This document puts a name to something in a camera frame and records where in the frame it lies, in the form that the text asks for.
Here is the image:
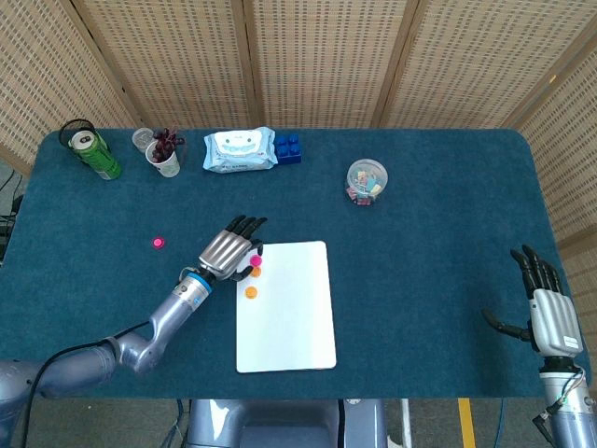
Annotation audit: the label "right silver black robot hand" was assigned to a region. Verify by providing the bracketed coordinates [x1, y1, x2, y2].
[481, 245, 583, 359]

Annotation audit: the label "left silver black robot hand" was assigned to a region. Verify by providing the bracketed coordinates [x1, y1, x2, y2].
[198, 214, 270, 284]

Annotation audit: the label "white magnetic whiteboard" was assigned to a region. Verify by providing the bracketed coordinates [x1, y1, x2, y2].
[235, 240, 338, 374]

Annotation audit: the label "light blue wet wipes pack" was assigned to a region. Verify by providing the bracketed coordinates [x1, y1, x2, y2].
[201, 126, 280, 174]

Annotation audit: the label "leaf print paper cup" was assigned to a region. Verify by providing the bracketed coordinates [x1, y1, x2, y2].
[145, 139, 181, 178]

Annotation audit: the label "blue building block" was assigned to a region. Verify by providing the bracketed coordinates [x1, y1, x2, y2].
[273, 133, 303, 165]

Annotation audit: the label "dark purple grape bunch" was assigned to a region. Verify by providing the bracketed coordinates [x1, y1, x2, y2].
[151, 126, 187, 163]

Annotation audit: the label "blue felt table cover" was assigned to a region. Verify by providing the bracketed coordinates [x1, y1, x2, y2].
[0, 127, 591, 401]

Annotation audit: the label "small clear plastic cup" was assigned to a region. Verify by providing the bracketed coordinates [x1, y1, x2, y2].
[132, 127, 155, 154]

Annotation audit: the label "green drink can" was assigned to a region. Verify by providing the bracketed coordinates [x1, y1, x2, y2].
[68, 129, 123, 181]

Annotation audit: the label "clear jar of binder clips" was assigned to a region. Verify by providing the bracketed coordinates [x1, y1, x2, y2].
[344, 158, 391, 206]

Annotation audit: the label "white table leg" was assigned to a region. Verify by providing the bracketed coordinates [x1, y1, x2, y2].
[399, 399, 414, 448]

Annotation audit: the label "grey blue robot torso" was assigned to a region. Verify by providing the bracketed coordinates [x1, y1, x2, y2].
[186, 399, 388, 448]

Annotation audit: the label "woven wooden folding screen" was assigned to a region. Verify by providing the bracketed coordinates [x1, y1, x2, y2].
[0, 0, 597, 328]

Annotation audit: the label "right wrist cable bundle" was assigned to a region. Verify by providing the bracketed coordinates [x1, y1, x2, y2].
[533, 366, 588, 438]

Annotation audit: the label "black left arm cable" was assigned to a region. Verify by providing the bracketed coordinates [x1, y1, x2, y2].
[18, 320, 151, 448]

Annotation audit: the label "black floor cables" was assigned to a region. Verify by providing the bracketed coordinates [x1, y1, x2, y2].
[0, 170, 24, 248]

